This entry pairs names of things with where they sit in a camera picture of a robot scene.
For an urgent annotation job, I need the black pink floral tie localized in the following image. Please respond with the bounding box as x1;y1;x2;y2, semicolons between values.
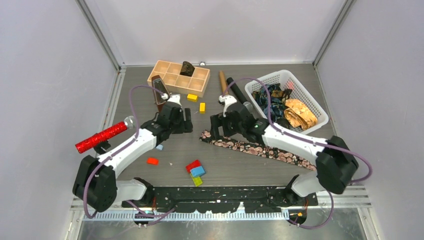
199;130;317;171

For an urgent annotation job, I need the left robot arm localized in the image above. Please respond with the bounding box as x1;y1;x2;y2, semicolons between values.
72;102;193;213

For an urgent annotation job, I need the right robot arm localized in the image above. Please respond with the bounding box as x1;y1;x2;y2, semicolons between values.
210;103;359;205

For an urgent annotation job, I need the black microphone silver head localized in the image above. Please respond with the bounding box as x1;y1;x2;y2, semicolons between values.
226;77;254;113

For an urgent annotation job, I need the yellow block upright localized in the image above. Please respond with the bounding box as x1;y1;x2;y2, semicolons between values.
199;102;206;114

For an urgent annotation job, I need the yellow block near tray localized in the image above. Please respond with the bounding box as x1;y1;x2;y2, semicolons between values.
187;94;199;102

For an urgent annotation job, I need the red toy brick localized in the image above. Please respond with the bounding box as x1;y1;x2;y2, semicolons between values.
185;159;202;174

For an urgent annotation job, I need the brown wooden metronome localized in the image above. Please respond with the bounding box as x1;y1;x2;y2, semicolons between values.
151;75;172;114

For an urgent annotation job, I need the wooden compartment tray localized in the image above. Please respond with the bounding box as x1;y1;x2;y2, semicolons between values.
147;60;210;98

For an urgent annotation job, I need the red glitter microphone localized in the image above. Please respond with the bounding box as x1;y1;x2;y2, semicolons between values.
75;115;135;154

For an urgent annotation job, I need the blue toy brick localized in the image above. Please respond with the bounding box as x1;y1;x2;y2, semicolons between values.
190;166;206;178

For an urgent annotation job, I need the blue patterned tie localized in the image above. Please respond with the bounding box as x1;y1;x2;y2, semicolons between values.
252;83;293;122

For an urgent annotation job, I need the orange red small brick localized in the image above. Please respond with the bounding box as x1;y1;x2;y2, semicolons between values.
146;157;159;166

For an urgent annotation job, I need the dark rolled tie in tray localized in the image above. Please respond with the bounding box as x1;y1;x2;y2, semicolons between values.
179;61;196;77

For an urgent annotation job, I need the yellow green translucent brick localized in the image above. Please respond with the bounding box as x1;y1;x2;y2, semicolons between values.
190;174;203;187

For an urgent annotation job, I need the orange gold tie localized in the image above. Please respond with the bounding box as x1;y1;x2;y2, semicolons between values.
283;99;318;131

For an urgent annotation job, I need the white plastic basket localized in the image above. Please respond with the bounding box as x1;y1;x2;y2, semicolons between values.
244;70;329;135

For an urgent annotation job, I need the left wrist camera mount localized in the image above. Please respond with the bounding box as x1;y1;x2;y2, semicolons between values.
161;93;182;108

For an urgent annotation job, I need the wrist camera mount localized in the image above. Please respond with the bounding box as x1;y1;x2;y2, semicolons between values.
218;94;238;117
161;93;182;108

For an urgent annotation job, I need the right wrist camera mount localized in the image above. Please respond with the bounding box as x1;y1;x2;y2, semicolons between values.
218;94;238;117

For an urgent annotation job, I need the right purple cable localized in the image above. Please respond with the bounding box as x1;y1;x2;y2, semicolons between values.
220;77;374;230

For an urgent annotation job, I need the purple cable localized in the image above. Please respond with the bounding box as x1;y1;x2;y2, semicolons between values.
82;85;176;228
220;77;374;230

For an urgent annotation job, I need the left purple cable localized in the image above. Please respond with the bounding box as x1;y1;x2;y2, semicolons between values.
82;85;176;228

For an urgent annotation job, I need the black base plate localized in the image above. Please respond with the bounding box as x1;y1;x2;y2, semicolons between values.
122;186;319;214

